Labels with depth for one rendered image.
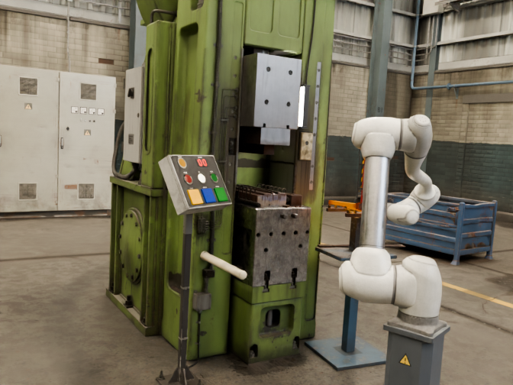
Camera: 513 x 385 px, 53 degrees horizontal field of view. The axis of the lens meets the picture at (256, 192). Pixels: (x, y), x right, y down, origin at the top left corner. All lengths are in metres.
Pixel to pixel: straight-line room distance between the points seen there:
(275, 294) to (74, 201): 5.39
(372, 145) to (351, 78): 9.10
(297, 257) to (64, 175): 5.40
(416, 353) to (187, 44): 2.16
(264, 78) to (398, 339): 1.56
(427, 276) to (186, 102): 1.81
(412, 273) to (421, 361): 0.33
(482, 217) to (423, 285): 4.69
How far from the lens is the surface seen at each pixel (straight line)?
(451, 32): 12.24
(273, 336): 3.14
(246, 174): 3.42
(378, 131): 2.17
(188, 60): 3.24
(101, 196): 8.13
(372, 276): 2.07
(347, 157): 11.20
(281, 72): 2.98
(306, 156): 3.23
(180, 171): 2.47
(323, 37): 3.36
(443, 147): 11.73
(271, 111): 2.93
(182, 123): 3.22
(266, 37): 3.11
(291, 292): 3.12
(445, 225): 6.38
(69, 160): 7.97
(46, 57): 8.60
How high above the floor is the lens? 1.30
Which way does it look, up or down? 6 degrees down
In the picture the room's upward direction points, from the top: 3 degrees clockwise
